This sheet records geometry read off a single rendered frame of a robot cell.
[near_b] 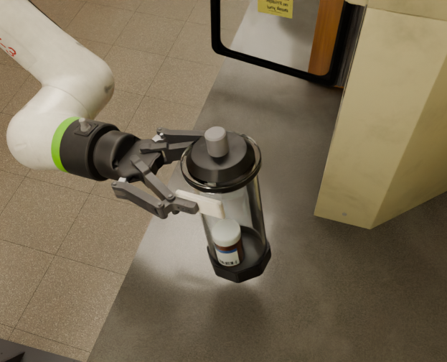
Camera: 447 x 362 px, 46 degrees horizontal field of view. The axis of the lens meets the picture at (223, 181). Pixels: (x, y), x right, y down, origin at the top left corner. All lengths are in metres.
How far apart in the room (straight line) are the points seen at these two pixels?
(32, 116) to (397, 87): 0.55
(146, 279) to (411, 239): 0.50
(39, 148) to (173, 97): 1.76
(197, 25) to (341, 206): 2.14
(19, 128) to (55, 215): 1.38
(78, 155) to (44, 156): 0.07
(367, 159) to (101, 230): 1.46
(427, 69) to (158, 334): 0.59
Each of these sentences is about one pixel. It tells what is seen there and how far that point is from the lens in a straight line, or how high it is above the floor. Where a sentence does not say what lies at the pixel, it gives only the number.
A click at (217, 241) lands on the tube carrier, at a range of 0.76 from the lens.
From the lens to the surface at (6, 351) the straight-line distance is 2.02.
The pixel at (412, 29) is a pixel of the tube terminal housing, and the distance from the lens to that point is 0.71.
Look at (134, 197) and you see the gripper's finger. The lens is 0.73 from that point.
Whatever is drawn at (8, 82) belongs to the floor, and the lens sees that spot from 2.85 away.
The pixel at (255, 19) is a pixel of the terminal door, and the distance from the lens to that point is 1.16.
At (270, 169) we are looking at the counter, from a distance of 1.09.
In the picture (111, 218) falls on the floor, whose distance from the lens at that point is 2.17.
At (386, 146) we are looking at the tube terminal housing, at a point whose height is 1.18.
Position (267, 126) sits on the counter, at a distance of 1.17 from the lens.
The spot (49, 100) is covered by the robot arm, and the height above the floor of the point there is 1.19.
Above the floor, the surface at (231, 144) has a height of 1.28.
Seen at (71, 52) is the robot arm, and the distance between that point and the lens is 0.94.
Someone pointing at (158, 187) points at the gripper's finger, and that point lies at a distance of 0.73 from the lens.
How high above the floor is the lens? 1.80
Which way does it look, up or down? 54 degrees down
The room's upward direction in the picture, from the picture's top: straight up
